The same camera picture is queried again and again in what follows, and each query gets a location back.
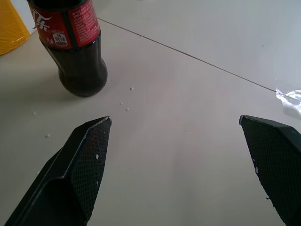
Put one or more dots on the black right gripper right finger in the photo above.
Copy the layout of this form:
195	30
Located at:
275	164

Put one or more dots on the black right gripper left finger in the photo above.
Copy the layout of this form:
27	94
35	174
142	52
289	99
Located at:
70	169

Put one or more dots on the cola bottle with red label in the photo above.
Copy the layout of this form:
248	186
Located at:
75	47

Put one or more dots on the clear plastic wrap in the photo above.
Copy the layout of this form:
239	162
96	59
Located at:
290	99

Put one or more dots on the yellow plastic container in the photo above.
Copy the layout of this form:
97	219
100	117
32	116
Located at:
11	26

